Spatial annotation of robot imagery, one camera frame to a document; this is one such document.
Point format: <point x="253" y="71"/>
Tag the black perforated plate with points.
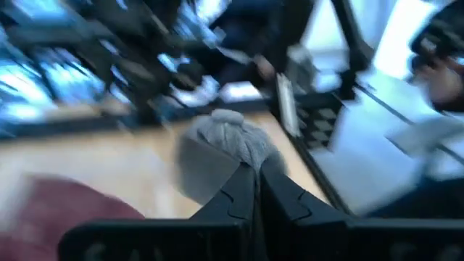
<point x="319" y="119"/>

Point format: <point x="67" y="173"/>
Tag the silver metal bracket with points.
<point x="288" y="105"/>

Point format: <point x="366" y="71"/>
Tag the person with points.
<point x="253" y="36"/>
<point x="442" y="83"/>

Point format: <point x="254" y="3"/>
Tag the maroon baseball cap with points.
<point x="47" y="217"/>

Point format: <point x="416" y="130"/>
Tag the grey baseball cap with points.
<point x="232" y="141"/>

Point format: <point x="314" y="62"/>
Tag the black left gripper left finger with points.
<point x="217" y="235"/>

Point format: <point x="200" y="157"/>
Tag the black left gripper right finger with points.
<point x="308" y="235"/>

